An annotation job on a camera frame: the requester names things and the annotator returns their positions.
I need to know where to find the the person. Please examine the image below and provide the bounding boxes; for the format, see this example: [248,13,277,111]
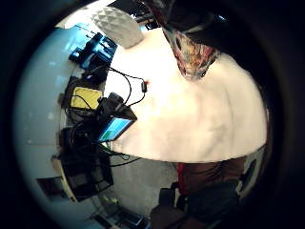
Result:
[150,156,259,229]

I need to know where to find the black cable with inline plug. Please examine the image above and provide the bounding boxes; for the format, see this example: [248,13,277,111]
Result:
[94,65,149,108]

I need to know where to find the small monitor with blue screen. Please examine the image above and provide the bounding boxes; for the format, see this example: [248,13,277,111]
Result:
[96,115,137,143]

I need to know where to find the dark brown panel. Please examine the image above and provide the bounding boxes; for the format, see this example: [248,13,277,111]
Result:
[35,176,66,198]

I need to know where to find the black electronic device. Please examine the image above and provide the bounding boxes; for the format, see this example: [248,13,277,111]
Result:
[92,203,151,229]

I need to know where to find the yellow pad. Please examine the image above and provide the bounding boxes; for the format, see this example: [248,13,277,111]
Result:
[70,86,103,111]

